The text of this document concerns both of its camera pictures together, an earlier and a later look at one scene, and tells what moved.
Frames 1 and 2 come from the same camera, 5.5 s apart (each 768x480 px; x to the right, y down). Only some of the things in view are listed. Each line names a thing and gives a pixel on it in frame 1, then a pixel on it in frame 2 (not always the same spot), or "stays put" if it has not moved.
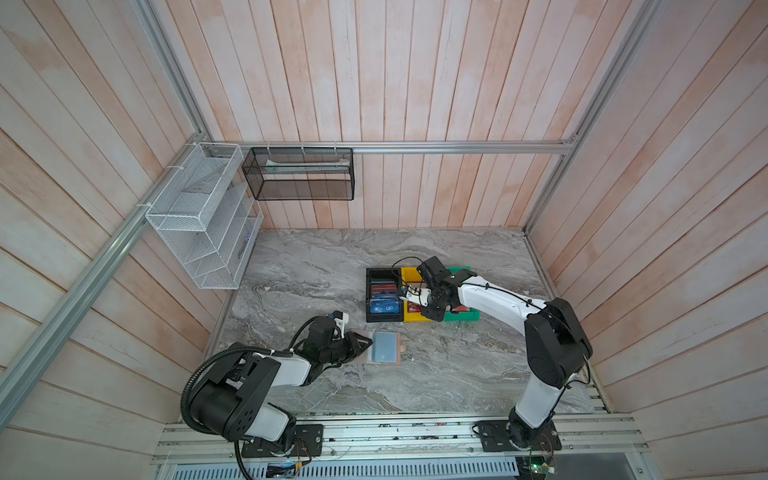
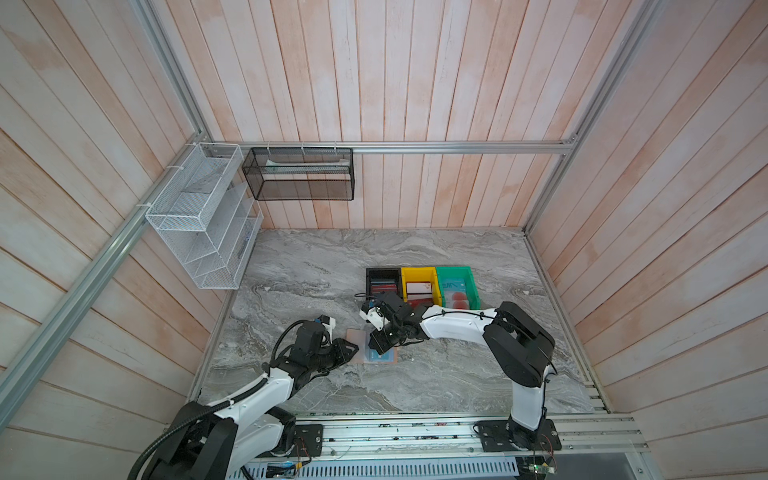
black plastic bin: x=383 y=303 stays put
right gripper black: x=433 y=314 to x=378 y=343
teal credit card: x=384 y=347 stays put
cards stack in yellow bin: x=413 y=307 stays put
